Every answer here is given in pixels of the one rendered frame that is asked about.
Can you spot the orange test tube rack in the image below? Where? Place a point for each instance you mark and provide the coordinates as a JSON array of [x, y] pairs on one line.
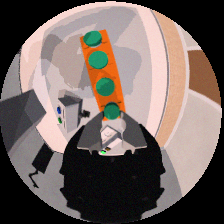
[[110, 71]]

